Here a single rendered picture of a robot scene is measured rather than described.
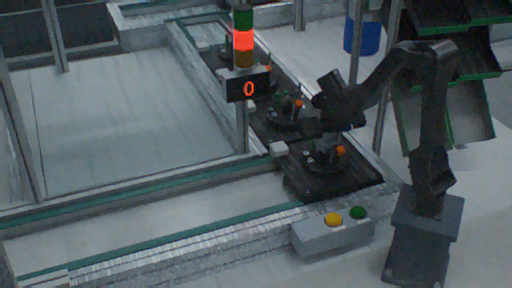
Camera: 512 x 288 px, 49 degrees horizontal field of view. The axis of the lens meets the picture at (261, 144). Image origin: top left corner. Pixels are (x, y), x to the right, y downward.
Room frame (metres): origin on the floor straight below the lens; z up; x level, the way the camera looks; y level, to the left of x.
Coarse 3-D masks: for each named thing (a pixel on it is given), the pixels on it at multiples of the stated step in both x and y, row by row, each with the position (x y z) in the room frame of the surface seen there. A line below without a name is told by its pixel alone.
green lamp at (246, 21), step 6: (234, 12) 1.29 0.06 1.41; (240, 12) 1.29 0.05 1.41; (246, 12) 1.29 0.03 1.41; (252, 12) 1.30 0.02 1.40; (234, 18) 1.30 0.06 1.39; (240, 18) 1.28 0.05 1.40; (246, 18) 1.28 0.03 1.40; (252, 18) 1.30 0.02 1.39; (234, 24) 1.30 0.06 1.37; (240, 24) 1.28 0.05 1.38; (246, 24) 1.28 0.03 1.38; (252, 24) 1.30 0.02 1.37; (240, 30) 1.28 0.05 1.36; (246, 30) 1.28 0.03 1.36
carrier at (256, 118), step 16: (288, 96) 1.50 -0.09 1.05; (304, 96) 1.64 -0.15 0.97; (256, 112) 1.54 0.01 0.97; (272, 112) 1.50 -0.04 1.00; (288, 112) 1.49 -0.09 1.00; (304, 112) 1.51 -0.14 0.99; (256, 128) 1.45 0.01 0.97; (272, 128) 1.44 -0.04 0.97; (288, 128) 1.44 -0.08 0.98; (288, 144) 1.38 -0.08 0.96
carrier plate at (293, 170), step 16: (304, 144) 1.36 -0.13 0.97; (352, 144) 1.36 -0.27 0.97; (288, 160) 1.28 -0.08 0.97; (352, 160) 1.28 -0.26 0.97; (288, 176) 1.21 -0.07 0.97; (304, 176) 1.21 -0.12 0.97; (352, 176) 1.20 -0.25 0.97; (368, 176) 1.20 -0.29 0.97; (304, 192) 1.14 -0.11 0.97; (320, 192) 1.14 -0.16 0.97; (336, 192) 1.15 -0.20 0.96
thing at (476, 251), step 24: (480, 216) 1.16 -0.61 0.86; (504, 216) 1.16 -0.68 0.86; (480, 240) 1.07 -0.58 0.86; (504, 240) 1.07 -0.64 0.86; (336, 264) 0.99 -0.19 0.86; (360, 264) 0.99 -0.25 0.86; (384, 264) 0.99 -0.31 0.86; (456, 264) 0.98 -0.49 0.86; (480, 264) 0.98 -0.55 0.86; (504, 264) 0.98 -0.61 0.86
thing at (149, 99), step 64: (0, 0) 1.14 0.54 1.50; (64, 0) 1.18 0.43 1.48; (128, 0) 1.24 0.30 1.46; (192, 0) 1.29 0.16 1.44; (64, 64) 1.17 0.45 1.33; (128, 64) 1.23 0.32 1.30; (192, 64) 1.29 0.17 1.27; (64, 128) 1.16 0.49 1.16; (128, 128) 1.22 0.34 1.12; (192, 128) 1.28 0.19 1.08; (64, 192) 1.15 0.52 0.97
